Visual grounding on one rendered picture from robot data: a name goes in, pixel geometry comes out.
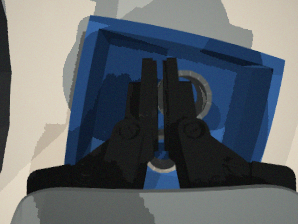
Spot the blue crate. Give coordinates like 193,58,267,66
64,15,285,165

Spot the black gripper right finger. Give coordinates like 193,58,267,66
163,57,296,191

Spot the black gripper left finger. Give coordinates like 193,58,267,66
26,58,158,195

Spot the grey metal ring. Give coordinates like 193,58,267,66
158,70,212,119
148,129,176,173

